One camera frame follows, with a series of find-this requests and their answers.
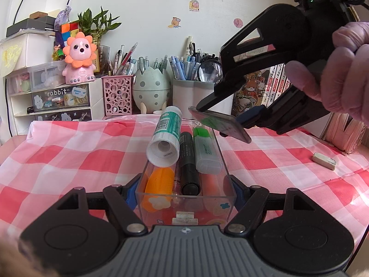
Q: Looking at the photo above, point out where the person's right hand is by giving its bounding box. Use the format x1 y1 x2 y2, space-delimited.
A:
285 21 369 122

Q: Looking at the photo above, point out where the peach highlighter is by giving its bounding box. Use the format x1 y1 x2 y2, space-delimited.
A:
193 127 223 174

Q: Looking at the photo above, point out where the green glue stick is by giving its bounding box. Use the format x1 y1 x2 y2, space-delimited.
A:
146 106 182 168

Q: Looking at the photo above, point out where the black marker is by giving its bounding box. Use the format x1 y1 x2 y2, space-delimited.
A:
179 132 201 196

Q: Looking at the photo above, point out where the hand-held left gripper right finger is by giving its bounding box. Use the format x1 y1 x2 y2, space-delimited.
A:
225 175 314 235

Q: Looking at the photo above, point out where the glass vase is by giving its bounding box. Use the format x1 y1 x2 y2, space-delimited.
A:
96 45 111 74

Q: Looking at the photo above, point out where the pink checked tablecloth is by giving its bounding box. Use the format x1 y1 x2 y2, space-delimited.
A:
0 115 369 254

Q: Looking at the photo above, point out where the egg-shaped pen holder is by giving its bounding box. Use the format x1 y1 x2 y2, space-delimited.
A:
132 66 171 114

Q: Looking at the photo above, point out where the pink pencil case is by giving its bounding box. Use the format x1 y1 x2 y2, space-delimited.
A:
321 111 369 154

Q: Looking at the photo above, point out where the pink lion toy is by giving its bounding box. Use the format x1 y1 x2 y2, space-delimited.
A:
62 32 97 85

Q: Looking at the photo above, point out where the dark grey metal case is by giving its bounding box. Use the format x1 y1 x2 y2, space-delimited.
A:
188 106 252 144

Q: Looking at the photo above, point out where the green bamboo plant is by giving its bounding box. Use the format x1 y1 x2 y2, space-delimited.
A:
76 6 122 47

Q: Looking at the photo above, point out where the colourful puzzle cube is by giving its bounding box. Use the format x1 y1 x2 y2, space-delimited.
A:
55 21 80 45

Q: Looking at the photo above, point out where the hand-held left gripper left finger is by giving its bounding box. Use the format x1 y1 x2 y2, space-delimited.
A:
56 175 149 235

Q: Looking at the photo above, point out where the black cable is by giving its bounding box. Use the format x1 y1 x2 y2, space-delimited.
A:
13 0 36 25

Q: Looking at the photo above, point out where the bunch of pens and pencils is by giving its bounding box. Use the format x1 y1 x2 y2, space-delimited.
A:
108 42 139 77

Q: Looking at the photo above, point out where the white box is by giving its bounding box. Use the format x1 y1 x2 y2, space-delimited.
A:
0 32 58 77

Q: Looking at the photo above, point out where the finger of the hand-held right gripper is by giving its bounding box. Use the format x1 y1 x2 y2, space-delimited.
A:
236 88 330 135
198 4 286 113

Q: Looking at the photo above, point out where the black box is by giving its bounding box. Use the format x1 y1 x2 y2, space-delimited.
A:
6 17 57 37

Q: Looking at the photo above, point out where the translucent storage box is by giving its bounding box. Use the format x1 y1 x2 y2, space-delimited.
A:
6 62 67 96

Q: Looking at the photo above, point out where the white drawer organizer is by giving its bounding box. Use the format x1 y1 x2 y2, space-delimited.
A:
9 76 106 135

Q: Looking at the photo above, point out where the bunch of blue and black pens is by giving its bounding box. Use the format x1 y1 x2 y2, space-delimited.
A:
169 35 222 81

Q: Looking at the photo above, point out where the white eraser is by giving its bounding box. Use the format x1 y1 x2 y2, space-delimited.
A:
312 152 337 170

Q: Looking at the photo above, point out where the bunch of grey-green pens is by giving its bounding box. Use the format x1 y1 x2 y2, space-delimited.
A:
137 55 169 74

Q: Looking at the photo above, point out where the small cardboard box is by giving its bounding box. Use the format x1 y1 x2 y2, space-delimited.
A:
29 9 62 21

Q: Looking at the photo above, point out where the magnifying glass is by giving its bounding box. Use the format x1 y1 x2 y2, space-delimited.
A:
199 60 223 82

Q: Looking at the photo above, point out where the clear plastic box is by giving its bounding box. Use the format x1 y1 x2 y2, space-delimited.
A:
135 120 237 227

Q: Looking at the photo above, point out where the pink perforated pen holder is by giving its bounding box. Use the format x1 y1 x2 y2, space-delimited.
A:
101 75 134 116

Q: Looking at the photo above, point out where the grey flower-shaped pen holder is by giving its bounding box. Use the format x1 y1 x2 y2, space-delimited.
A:
172 78 234 120

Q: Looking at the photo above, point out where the orange highlighter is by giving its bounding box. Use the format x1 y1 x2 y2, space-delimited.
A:
144 166 176 211

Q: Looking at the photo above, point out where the purple hanging charm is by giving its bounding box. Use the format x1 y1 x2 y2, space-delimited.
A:
55 7 71 32

